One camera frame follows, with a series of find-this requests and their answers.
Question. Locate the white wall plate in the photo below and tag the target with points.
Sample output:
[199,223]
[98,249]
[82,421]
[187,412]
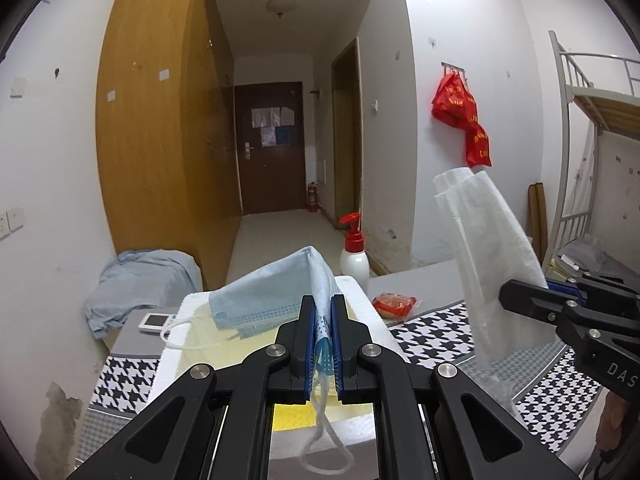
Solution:
[19,86]

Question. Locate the wooden side door frame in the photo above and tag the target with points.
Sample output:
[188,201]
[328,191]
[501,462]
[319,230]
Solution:
[334,160]

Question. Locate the grey metal bunk bed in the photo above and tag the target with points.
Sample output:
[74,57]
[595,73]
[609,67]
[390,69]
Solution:
[567,160]

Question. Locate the round ceiling lamp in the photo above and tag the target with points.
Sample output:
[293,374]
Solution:
[280,5]

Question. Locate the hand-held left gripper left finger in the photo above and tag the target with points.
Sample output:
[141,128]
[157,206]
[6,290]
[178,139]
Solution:
[310,355]

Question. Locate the white pump bottle red pump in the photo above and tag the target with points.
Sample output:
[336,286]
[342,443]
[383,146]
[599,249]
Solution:
[355,265]

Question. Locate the white hanging cloth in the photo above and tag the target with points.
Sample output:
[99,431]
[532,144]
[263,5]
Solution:
[585,175]

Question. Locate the grey houndstooth tablecloth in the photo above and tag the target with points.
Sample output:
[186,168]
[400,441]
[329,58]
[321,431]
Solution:
[435,330]

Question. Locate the white face mask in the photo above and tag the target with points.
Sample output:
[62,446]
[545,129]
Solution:
[480,240]

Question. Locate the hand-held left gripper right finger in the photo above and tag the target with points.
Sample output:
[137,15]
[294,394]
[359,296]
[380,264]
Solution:
[337,355]

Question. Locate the small white screen device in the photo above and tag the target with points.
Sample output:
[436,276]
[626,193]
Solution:
[155,321]

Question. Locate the yellow foam net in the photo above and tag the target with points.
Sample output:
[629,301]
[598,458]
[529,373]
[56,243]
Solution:
[295,416]

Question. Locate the white foam box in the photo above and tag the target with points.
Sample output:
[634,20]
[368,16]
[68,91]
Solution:
[170,360]

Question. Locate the blue face mask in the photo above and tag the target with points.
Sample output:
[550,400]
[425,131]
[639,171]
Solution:
[265,290]

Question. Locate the dark brown door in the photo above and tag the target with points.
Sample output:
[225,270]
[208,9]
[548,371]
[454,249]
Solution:
[270,180]

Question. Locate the light blue cloth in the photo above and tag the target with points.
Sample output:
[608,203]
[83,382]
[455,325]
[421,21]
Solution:
[135,280]

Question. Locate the white double wall socket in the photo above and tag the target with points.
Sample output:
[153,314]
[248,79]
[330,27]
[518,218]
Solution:
[11,222]

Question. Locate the paper notices on door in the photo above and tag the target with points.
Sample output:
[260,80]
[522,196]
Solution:
[272,122]

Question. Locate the person's right hand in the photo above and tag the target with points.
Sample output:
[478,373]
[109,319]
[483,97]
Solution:
[612,420]

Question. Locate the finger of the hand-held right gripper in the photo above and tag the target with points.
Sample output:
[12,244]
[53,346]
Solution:
[530,300]
[610,287]

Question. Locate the red fire extinguisher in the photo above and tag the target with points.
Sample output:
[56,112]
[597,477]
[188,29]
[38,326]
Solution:
[312,197]

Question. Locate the grey folded clothing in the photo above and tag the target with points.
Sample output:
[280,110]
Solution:
[585,255]

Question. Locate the wooden planks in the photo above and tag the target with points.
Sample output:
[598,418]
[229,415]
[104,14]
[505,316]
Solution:
[537,225]

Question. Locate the red printed bag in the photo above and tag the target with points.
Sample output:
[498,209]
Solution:
[452,102]
[477,147]

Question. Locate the metal wall hook rack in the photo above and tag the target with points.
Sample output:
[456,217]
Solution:
[454,67]

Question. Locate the red snack packet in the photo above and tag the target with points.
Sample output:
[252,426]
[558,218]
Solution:
[392,305]

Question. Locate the wooden wardrobe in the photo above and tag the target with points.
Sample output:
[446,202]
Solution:
[150,135]

